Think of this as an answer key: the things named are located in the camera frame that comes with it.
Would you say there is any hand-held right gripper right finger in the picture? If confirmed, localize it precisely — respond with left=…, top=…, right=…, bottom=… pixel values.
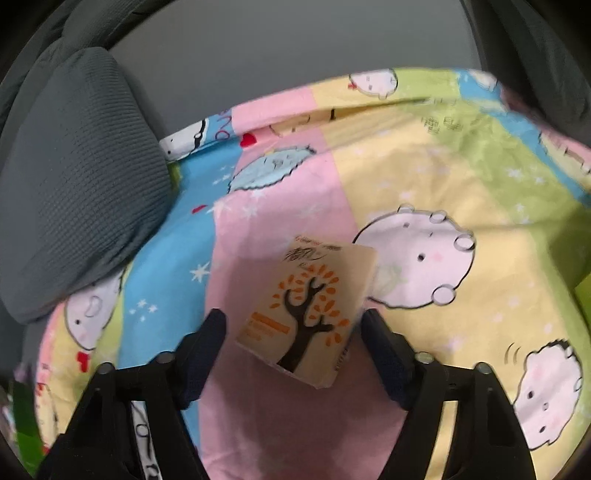
left=360, top=308, right=539, bottom=480

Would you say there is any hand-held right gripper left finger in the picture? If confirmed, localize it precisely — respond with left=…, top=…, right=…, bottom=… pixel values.
left=37, top=308, right=228, bottom=480

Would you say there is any tree print tissue packet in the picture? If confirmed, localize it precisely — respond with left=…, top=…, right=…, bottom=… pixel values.
left=235, top=235, right=378, bottom=390

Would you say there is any cartoon printed blanket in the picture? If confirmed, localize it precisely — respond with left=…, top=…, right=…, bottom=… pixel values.
left=13, top=67, right=591, bottom=480

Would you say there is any green packet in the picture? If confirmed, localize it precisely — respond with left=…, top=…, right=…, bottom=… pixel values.
left=11, top=381, right=48, bottom=477

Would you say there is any grey pillow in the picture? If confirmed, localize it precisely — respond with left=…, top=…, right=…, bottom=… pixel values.
left=0, top=46, right=173, bottom=325

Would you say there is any dark grey cloth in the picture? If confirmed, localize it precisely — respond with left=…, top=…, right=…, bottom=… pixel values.
left=480, top=0, right=591, bottom=155

